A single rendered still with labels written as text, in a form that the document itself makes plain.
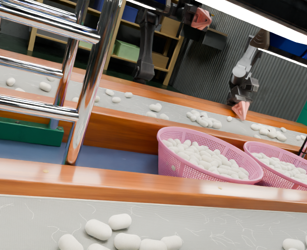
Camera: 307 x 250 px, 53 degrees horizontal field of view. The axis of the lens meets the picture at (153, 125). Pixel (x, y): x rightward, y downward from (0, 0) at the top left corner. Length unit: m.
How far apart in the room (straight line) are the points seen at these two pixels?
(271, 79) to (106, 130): 3.75
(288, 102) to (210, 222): 3.68
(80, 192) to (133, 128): 0.38
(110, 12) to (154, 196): 0.28
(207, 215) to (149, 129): 0.35
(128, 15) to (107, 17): 5.25
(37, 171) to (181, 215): 0.23
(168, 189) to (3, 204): 0.24
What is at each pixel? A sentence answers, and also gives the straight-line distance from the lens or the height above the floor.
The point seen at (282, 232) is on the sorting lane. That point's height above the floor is 0.74.
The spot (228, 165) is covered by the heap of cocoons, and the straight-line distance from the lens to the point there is 0.81.
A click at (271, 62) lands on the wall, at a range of 4.49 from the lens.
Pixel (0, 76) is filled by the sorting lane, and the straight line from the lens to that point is 0.96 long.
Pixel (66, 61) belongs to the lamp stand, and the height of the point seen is 0.87.
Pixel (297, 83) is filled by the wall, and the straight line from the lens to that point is 4.14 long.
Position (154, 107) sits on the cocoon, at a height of 0.75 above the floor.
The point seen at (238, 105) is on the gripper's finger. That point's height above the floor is 0.80.
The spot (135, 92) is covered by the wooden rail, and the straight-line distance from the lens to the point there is 1.17.
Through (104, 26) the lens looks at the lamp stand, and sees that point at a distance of 0.45.
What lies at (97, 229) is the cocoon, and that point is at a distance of 0.40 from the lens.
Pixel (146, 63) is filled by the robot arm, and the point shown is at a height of 0.83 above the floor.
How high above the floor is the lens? 1.00
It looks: 17 degrees down
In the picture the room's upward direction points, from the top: 19 degrees clockwise
